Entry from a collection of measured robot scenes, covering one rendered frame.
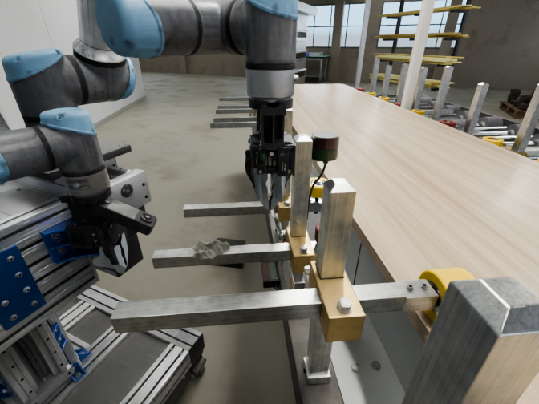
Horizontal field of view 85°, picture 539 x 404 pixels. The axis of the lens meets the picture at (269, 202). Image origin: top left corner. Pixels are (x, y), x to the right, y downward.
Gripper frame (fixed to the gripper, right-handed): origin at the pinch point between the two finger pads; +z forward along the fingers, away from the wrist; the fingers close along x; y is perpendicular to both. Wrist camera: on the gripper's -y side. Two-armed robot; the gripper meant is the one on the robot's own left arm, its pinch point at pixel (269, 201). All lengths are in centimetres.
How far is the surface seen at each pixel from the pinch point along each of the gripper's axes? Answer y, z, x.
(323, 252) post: 18.0, -1.4, 6.4
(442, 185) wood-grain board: -26, 11, 55
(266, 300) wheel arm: 20.7, 4.7, -2.0
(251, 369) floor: -28, 101, -6
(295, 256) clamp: 0.3, 13.7, 5.8
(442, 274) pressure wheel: 19.7, 2.6, 24.4
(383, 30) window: -1040, -59, 462
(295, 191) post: -6.9, 1.5, 6.4
